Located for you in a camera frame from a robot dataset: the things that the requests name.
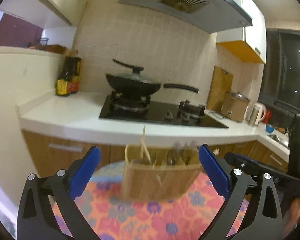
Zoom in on clear grey plastic spoon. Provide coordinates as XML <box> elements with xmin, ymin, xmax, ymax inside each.
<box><xmin>167</xmin><ymin>142</ymin><xmax>184</xmax><ymax>165</ymax></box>

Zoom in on cream chopstick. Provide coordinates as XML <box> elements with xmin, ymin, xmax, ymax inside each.
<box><xmin>140</xmin><ymin>126</ymin><xmax>152</xmax><ymax>164</ymax></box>

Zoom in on person right hand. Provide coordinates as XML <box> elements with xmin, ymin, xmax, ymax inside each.
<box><xmin>283</xmin><ymin>199</ymin><xmax>300</xmax><ymax>238</ymax></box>

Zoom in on small blue bowl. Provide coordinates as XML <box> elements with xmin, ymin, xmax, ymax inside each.
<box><xmin>265</xmin><ymin>124</ymin><xmax>274</xmax><ymax>133</ymax></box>

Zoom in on red container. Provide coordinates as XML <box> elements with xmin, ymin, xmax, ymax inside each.
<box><xmin>262</xmin><ymin>109</ymin><xmax>273</xmax><ymax>124</ymax></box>

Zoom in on white electric kettle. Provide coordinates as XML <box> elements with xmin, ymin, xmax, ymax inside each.
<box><xmin>248</xmin><ymin>102</ymin><xmax>267</xmax><ymax>126</ymax></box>

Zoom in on brown rice cooker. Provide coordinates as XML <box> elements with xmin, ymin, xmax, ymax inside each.
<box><xmin>221</xmin><ymin>92</ymin><xmax>250</xmax><ymax>122</ymax></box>

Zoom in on floral orange tablecloth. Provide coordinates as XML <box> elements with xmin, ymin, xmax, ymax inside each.
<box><xmin>51</xmin><ymin>160</ymin><xmax>251</xmax><ymax>240</ymax></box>

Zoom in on wooden cutting board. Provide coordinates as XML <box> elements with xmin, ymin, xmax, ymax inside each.
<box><xmin>206</xmin><ymin>66</ymin><xmax>234</xmax><ymax>113</ymax></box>

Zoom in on beige plastic utensil basket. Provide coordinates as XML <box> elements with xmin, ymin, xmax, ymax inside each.
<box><xmin>121</xmin><ymin>145</ymin><xmax>202</xmax><ymax>202</ymax></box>

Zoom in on dark window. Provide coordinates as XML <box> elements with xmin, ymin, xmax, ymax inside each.
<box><xmin>258</xmin><ymin>28</ymin><xmax>300</xmax><ymax>113</ymax></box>

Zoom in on white countertop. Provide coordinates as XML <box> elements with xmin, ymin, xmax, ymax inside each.
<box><xmin>17</xmin><ymin>92</ymin><xmax>289</xmax><ymax>160</ymax></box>

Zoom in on black gas stove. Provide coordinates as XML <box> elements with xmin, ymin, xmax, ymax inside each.
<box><xmin>99</xmin><ymin>95</ymin><xmax>228</xmax><ymax>129</ymax></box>

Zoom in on wok lid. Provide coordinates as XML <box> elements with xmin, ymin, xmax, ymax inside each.
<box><xmin>113</xmin><ymin>59</ymin><xmax>156</xmax><ymax>83</ymax></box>

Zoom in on dark soy sauce bottle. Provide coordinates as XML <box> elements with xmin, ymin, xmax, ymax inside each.
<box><xmin>56</xmin><ymin>56</ymin><xmax>72</xmax><ymax>96</ymax></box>

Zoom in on range hood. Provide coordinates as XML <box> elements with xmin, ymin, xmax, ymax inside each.
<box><xmin>119</xmin><ymin>0</ymin><xmax>253</xmax><ymax>34</ymax></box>

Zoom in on red label sauce bottle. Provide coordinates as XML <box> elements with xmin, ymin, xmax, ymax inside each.
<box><xmin>71</xmin><ymin>50</ymin><xmax>82</xmax><ymax>94</ymax></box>

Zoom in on glass cup on shelf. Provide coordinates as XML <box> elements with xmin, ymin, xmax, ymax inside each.
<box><xmin>39</xmin><ymin>37</ymin><xmax>49</xmax><ymax>46</ymax></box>

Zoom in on upper wall cabinet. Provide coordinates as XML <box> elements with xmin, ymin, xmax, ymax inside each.
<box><xmin>216</xmin><ymin>0</ymin><xmax>267</xmax><ymax>64</ymax></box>

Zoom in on black wok with handle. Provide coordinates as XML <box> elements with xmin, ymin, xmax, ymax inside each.
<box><xmin>106</xmin><ymin>74</ymin><xmax>199</xmax><ymax>98</ymax></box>

